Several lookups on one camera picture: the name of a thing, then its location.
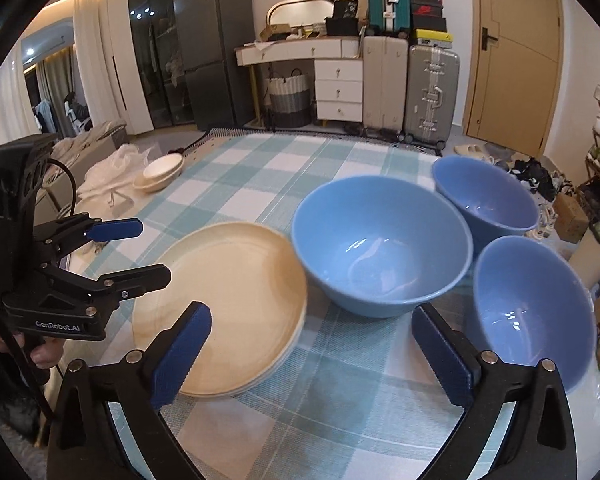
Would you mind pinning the yellow black shoe box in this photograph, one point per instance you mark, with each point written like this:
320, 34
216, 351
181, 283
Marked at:
434, 38

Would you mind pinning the person's left hand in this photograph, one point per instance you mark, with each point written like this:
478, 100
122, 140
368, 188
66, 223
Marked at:
45, 352

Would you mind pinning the person's left forearm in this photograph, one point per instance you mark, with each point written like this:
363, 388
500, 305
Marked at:
0, 395

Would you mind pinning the beige suitcase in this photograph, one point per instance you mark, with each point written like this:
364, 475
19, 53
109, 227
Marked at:
385, 85

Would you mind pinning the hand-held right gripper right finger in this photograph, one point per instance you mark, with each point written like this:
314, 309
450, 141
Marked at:
445, 360

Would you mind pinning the woven laundry basket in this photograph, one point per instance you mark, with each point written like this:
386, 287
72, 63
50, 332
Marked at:
287, 102

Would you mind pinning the blue bowl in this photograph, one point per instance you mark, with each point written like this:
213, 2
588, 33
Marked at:
485, 195
380, 240
530, 305

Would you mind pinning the wooden door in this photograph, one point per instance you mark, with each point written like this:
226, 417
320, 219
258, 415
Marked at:
520, 60

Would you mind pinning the beige sofa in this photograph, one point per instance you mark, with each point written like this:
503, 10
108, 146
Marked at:
90, 140

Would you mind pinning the pile of dark shoes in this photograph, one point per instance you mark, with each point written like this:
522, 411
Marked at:
535, 177

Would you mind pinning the small brown cardboard box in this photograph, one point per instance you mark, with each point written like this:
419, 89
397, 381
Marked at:
570, 217

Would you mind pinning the black glass cabinet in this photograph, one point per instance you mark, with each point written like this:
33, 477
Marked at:
150, 60

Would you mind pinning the grey curtain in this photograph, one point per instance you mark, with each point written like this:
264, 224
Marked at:
55, 75

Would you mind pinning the stacked cream bowls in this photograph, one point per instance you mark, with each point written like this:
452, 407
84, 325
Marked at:
155, 185

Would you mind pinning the beige slippers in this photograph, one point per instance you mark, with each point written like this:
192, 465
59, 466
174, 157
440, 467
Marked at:
475, 152

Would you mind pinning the white curtain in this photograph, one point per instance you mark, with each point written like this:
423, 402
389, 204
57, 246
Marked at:
100, 60

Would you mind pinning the silver suitcase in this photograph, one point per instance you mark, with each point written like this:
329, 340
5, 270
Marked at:
432, 95

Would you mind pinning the small open cardboard box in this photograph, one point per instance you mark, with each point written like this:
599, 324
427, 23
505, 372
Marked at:
274, 31

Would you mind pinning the black storage box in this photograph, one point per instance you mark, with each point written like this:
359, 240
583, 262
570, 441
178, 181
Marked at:
341, 26

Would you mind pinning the white dressing table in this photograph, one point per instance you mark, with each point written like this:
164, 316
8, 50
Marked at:
337, 85

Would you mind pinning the grey refrigerator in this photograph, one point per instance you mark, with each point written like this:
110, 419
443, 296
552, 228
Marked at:
215, 60

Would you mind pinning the teal checked tablecloth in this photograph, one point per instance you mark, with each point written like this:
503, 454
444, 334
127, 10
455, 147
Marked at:
330, 410

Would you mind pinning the white trash bin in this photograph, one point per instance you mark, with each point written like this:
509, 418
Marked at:
592, 260

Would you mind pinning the black paper bag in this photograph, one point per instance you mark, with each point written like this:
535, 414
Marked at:
345, 8

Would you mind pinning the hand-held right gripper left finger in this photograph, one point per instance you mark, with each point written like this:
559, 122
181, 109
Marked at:
180, 355

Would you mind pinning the oval mirror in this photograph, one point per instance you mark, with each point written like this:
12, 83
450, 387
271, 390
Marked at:
300, 12

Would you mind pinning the white green sneakers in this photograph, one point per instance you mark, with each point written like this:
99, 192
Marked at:
542, 220

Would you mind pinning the white plastic bag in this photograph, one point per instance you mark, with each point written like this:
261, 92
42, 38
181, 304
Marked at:
115, 175

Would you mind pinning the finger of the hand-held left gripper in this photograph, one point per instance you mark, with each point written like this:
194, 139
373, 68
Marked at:
115, 230
145, 280

